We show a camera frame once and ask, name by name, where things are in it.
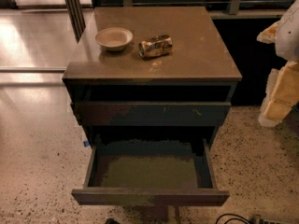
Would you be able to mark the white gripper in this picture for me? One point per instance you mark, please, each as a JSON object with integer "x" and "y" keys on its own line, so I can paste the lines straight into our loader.
{"x": 289, "y": 34}

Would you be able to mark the grey drawer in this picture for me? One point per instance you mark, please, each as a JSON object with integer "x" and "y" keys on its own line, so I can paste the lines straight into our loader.
{"x": 137, "y": 173}
{"x": 150, "y": 113}

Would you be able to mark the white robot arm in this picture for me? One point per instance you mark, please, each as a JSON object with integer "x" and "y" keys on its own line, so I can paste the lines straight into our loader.
{"x": 287, "y": 42}

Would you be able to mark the dark grey drawer cabinet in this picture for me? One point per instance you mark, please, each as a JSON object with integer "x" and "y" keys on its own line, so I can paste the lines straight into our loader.
{"x": 198, "y": 69}

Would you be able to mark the crushed gold soda can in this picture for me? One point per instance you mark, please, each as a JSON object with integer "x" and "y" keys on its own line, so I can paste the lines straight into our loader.
{"x": 156, "y": 46}

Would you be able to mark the grey power strip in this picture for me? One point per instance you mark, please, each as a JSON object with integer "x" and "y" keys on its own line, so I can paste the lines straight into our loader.
{"x": 258, "y": 219}

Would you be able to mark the beige paper bowl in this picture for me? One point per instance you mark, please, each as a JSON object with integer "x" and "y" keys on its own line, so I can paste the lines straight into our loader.
{"x": 114, "y": 38}

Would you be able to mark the blue tape piece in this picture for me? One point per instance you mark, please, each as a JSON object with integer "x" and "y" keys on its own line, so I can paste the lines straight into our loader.
{"x": 86, "y": 143}

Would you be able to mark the black object on floor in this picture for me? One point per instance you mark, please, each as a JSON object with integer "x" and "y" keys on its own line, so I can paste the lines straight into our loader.
{"x": 111, "y": 221}

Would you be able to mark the dark pillar post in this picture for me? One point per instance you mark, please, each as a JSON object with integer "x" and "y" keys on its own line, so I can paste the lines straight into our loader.
{"x": 76, "y": 16}

